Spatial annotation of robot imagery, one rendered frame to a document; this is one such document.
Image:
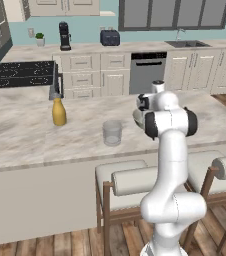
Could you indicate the black coffee machine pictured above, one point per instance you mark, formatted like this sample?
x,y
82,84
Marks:
x,y
64,36

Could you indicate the cream drawer cupboard run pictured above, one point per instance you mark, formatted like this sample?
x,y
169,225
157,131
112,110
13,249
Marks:
x,y
91,75

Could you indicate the cream door cupboard run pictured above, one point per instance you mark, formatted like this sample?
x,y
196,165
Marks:
x,y
201,70

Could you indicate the white wall socket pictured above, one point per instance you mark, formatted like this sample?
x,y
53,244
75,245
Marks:
x,y
31,32
105,28

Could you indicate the wooden stool cream cushion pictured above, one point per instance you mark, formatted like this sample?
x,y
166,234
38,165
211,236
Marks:
x,y
125,186
218,173

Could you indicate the dark framed window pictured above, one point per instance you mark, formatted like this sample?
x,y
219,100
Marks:
x,y
175,13

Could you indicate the yellow bottle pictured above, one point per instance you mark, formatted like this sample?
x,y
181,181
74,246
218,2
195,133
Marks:
x,y
59,115

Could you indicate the steel sink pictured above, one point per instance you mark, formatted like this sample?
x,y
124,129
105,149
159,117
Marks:
x,y
187,43

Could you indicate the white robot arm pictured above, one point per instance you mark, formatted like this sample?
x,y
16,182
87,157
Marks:
x,y
170,173

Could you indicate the black hob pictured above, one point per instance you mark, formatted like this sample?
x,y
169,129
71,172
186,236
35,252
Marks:
x,y
21,74

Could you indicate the grey dishwasher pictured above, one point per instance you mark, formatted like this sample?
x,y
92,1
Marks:
x,y
147,75

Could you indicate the grey oven front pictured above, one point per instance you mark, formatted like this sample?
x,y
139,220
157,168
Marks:
x,y
56,87

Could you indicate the dark blue toaster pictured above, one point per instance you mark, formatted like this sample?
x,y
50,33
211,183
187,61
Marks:
x,y
110,38

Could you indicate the cream wall cupboards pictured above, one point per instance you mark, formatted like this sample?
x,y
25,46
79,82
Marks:
x,y
61,7

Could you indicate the clear glass cup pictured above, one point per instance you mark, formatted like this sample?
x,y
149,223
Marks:
x,y
112,133

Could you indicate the small potted plant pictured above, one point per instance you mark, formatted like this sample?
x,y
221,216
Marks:
x,y
40,39

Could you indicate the steel tap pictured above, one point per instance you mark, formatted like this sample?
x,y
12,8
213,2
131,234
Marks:
x,y
179,34

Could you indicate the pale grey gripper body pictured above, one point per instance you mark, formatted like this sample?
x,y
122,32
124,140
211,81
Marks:
x,y
138,117

